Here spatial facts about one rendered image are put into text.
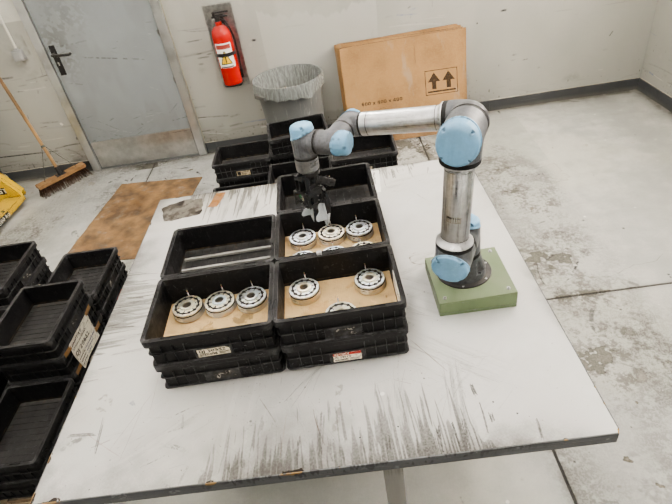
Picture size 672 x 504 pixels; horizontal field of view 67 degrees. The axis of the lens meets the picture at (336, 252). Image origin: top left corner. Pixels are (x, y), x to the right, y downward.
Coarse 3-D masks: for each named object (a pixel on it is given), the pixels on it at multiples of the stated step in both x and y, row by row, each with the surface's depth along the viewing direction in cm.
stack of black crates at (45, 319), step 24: (24, 288) 238; (48, 288) 239; (72, 288) 239; (24, 312) 237; (48, 312) 238; (72, 312) 228; (96, 312) 248; (0, 336) 219; (24, 336) 227; (48, 336) 225; (72, 336) 224; (0, 360) 213; (24, 360) 213; (48, 360) 213; (72, 360) 223
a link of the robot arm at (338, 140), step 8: (336, 128) 153; (344, 128) 155; (312, 136) 153; (320, 136) 152; (328, 136) 151; (336, 136) 150; (344, 136) 150; (352, 136) 154; (312, 144) 153; (320, 144) 152; (328, 144) 151; (336, 144) 150; (344, 144) 150; (352, 144) 154; (320, 152) 154; (328, 152) 153; (336, 152) 152; (344, 152) 151
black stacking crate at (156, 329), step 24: (168, 288) 175; (192, 288) 175; (216, 288) 176; (240, 288) 177; (264, 288) 178; (168, 312) 174; (240, 336) 153; (264, 336) 153; (168, 360) 157; (192, 360) 156
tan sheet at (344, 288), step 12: (288, 288) 176; (324, 288) 173; (336, 288) 172; (348, 288) 172; (384, 288) 169; (288, 300) 171; (324, 300) 169; (336, 300) 168; (348, 300) 167; (360, 300) 166; (372, 300) 165; (384, 300) 165; (396, 300) 164; (288, 312) 166; (300, 312) 166; (312, 312) 165
